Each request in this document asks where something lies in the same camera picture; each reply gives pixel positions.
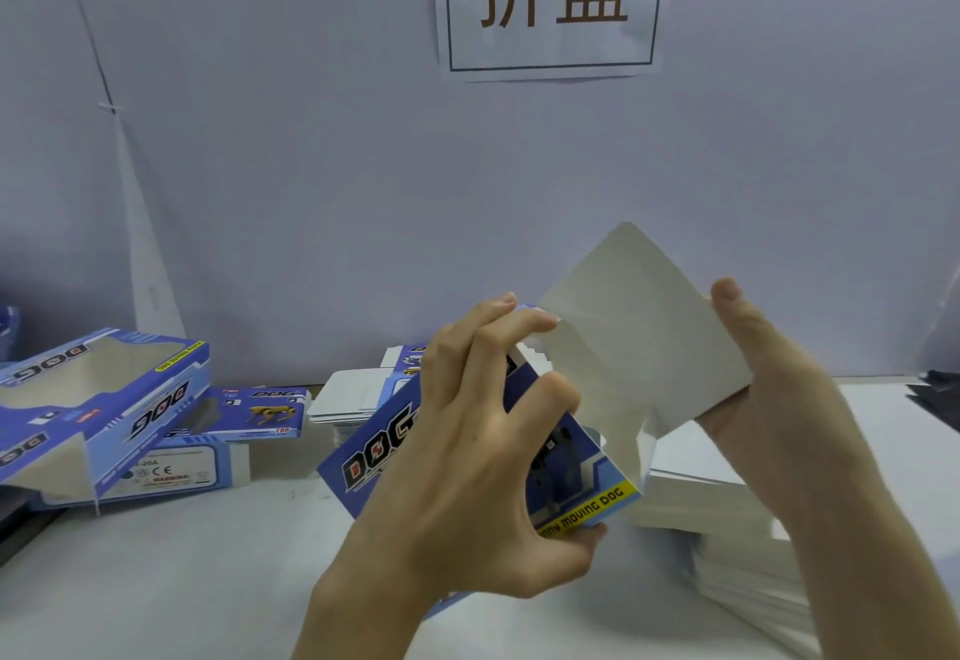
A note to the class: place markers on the person's left forearm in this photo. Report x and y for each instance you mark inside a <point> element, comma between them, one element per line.
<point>360,630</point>

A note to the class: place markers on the pile of blue boxes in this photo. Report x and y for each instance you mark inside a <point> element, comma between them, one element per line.
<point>8,334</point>

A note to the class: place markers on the white paper wall sign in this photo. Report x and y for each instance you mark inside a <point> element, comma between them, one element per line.
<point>548,55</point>

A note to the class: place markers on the person's left hand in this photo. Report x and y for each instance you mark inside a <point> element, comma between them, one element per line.
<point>450,517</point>

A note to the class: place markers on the stack of boxes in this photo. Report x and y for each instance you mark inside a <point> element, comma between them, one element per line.
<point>720,502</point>
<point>353,390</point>

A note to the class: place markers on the person's right hand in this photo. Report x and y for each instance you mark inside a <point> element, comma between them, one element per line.
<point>795,427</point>

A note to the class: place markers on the black object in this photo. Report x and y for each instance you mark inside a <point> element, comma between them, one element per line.
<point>938,397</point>

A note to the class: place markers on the person's right forearm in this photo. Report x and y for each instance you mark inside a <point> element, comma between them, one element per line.
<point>885,577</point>

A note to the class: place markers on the blue dog-print cardboard box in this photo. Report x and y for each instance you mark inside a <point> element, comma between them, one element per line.
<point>135,412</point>
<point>195,465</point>
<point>645,330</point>

